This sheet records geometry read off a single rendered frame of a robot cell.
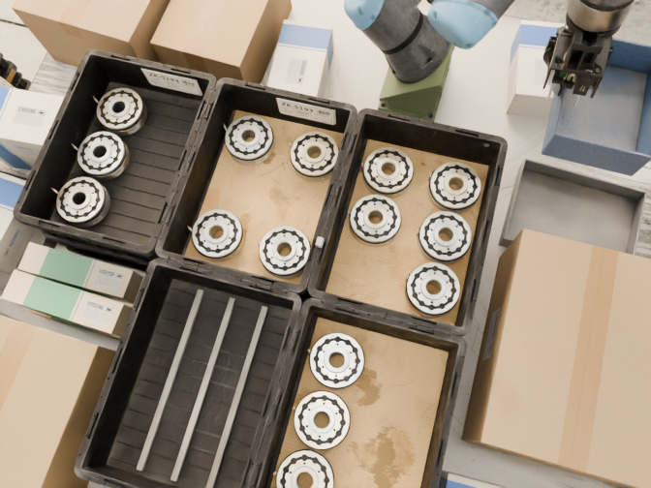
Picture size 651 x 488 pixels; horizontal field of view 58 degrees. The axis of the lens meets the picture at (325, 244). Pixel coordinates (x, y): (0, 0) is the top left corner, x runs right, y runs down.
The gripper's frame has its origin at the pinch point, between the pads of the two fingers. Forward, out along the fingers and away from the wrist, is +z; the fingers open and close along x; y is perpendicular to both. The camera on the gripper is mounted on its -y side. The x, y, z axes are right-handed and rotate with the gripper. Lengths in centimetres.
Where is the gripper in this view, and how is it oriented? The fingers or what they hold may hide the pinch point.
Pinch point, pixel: (563, 86)
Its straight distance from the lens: 105.7
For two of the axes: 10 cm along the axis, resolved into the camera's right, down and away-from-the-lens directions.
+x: 9.4, 2.6, -2.3
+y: -3.2, 9.1, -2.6
